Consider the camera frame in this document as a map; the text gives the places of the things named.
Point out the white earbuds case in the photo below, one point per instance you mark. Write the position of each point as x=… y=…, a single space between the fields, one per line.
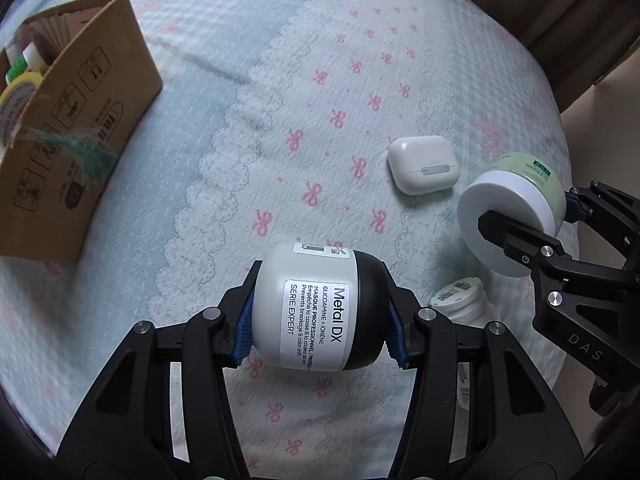
x=423 y=164

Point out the pale green jar white lid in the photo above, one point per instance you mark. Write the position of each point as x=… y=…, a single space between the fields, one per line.
x=520 y=186

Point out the white pill bottle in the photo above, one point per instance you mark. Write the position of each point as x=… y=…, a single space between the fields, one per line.
x=463 y=301

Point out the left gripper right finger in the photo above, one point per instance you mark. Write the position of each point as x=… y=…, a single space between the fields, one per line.
x=418 y=339

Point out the white black Metal DX jar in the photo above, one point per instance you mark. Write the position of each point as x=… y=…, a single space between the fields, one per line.
x=319 y=308

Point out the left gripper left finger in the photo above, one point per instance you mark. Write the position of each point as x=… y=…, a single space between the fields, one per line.
x=212 y=340

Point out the white jar green label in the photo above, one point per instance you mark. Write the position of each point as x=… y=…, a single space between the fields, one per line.
x=30 y=60

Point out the brown right curtain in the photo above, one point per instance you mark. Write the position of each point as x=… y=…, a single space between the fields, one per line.
x=576 y=42

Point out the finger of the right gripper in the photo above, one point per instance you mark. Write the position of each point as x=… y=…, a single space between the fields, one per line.
x=582 y=204
x=522 y=244

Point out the checkered floral bedspread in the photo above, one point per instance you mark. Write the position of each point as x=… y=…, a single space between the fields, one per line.
x=273 y=125

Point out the cardboard box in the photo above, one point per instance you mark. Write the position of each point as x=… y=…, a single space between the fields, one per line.
x=101 y=80

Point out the yellow tape roll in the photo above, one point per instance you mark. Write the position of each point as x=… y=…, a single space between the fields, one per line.
x=14 y=99

